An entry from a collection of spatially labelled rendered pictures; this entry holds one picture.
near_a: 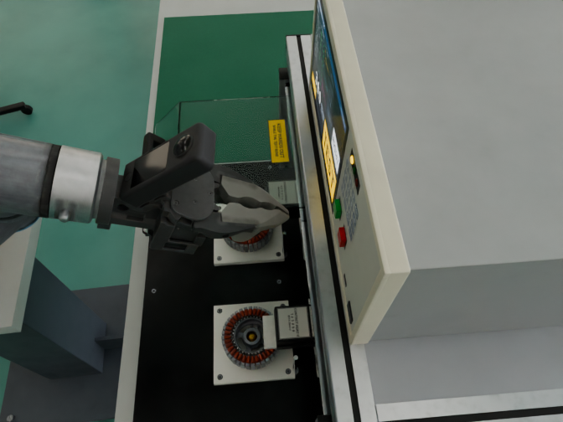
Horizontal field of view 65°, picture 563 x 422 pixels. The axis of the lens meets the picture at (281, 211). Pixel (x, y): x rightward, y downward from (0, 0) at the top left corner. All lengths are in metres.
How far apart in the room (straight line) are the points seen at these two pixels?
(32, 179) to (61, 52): 2.45
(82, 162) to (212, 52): 1.01
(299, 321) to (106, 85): 2.01
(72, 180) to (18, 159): 0.05
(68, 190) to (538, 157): 0.44
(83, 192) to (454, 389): 0.44
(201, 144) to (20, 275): 0.77
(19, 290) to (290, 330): 0.60
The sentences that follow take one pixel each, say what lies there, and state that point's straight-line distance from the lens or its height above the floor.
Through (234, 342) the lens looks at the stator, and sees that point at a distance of 0.86.
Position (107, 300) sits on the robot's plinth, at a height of 0.02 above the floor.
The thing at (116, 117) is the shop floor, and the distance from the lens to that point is 2.41.
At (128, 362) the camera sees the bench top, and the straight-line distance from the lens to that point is 0.96.
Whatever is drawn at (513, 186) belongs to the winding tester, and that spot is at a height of 1.32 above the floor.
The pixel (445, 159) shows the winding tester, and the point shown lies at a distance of 0.44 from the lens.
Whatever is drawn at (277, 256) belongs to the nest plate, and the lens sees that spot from 0.95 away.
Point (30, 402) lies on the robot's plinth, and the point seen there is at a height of 0.02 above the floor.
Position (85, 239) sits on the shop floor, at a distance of 2.03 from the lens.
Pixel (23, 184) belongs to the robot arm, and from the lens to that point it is 0.47.
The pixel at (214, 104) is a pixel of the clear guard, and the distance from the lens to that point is 0.83.
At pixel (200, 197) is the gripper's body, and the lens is 0.49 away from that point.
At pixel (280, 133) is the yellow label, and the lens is 0.77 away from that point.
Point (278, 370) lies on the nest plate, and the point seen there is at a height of 0.78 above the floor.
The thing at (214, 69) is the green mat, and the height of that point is 0.75.
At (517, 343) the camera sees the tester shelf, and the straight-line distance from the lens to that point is 0.61.
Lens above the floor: 1.64
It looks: 58 degrees down
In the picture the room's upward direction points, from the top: straight up
